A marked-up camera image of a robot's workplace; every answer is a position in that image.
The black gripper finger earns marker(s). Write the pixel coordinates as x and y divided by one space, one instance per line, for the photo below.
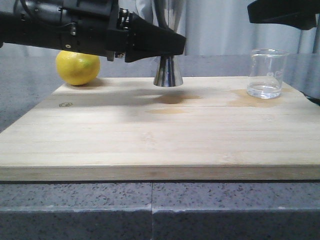
300 14
146 40

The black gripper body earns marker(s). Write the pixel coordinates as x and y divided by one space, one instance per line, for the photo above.
97 27

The silver double jigger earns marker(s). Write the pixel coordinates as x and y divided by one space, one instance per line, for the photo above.
168 14

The clear glass beaker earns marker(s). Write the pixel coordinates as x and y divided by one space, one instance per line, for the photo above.
267 73

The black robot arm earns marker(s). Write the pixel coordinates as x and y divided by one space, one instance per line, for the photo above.
32 23

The yellow lemon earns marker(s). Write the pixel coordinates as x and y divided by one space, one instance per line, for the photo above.
77 68

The grey curtain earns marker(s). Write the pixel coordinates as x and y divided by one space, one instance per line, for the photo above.
219 26

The light wooden cutting board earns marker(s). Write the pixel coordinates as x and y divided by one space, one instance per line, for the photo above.
128 129

